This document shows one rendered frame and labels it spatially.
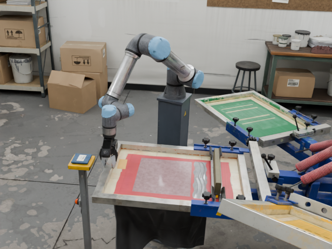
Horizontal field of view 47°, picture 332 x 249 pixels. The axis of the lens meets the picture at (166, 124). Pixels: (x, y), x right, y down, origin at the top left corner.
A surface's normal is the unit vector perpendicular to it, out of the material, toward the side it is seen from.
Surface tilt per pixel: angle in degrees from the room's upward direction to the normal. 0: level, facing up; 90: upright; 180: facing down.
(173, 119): 90
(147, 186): 1
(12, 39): 91
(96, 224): 0
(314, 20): 90
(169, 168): 1
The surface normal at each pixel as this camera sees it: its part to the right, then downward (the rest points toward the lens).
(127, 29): -0.09, 0.43
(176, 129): -0.40, 0.39
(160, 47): 0.65, 0.28
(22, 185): 0.04, -0.90
